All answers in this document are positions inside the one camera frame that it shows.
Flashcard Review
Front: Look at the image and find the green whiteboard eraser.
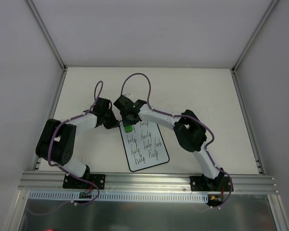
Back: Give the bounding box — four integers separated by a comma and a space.
124, 125, 133, 133

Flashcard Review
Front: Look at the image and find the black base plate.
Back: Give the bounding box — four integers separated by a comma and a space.
62, 173, 106, 190
189, 172, 233, 192

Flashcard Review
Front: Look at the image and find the right aluminium frame post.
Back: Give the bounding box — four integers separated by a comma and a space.
231, 0, 280, 116

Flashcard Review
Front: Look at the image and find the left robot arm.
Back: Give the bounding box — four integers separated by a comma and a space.
36, 98, 119, 188

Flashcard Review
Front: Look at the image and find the left aluminium frame post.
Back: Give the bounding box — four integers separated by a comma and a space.
26, 0, 67, 102

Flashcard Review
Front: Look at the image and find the aluminium mounting rail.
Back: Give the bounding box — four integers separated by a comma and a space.
18, 171, 279, 195

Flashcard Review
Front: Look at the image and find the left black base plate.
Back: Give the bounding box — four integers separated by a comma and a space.
62, 173, 106, 190

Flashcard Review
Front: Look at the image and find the small black-framed whiteboard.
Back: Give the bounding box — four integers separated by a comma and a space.
119, 121, 170, 172

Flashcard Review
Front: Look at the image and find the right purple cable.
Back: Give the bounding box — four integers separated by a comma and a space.
120, 73, 234, 210

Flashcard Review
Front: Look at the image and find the white slotted cable duct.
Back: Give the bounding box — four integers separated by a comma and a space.
29, 191, 209, 204

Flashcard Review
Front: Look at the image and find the aluminium frame post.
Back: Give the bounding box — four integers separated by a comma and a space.
231, 0, 280, 116
26, 0, 67, 102

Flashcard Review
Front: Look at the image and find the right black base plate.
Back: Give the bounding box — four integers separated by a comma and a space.
189, 172, 233, 192

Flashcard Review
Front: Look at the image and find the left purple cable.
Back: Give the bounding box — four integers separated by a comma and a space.
48, 80, 104, 167

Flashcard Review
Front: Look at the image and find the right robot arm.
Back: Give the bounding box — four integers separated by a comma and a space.
114, 95, 225, 191

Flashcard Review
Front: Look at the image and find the purple cable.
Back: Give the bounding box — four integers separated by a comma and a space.
48, 80, 104, 167
120, 73, 234, 210

